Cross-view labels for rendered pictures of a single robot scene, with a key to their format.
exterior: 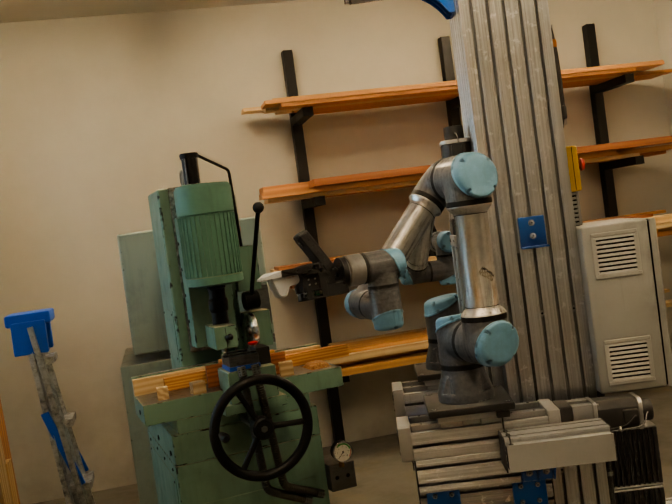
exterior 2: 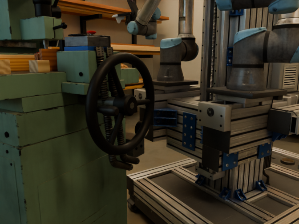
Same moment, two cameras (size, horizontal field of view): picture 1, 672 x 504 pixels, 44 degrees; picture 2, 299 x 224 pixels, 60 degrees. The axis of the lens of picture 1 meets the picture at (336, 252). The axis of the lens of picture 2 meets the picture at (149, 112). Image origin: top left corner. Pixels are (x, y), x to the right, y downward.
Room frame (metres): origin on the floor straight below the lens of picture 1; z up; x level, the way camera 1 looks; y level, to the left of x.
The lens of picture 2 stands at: (1.60, 0.63, 0.94)
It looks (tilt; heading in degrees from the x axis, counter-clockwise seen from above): 12 degrees down; 324
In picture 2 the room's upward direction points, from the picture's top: straight up
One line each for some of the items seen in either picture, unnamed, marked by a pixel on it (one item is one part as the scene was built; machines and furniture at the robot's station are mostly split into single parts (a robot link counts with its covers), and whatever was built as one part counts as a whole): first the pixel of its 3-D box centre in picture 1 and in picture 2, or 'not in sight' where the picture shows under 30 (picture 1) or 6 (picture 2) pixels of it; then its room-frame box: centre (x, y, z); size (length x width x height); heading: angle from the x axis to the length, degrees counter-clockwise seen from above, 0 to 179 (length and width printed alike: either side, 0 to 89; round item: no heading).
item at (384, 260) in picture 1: (381, 266); not in sight; (1.99, -0.10, 1.21); 0.11 x 0.08 x 0.09; 113
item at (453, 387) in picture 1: (464, 379); (246, 76); (2.21, -0.30, 0.87); 0.15 x 0.15 x 0.10
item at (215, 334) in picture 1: (222, 337); (41, 31); (2.56, 0.39, 1.03); 0.14 x 0.07 x 0.09; 21
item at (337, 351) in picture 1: (259, 366); (70, 63); (2.58, 0.29, 0.92); 0.60 x 0.02 x 0.04; 111
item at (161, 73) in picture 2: (447, 350); (170, 71); (2.71, -0.32, 0.87); 0.15 x 0.15 x 0.10
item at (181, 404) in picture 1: (242, 392); (72, 79); (2.45, 0.33, 0.87); 0.61 x 0.30 x 0.06; 111
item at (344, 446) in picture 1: (341, 453); (141, 130); (2.44, 0.06, 0.65); 0.06 x 0.04 x 0.08; 111
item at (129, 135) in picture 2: (336, 471); (127, 144); (2.50, 0.09, 0.58); 0.12 x 0.08 x 0.08; 21
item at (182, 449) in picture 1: (226, 418); (30, 106); (2.66, 0.42, 0.76); 0.57 x 0.45 x 0.09; 21
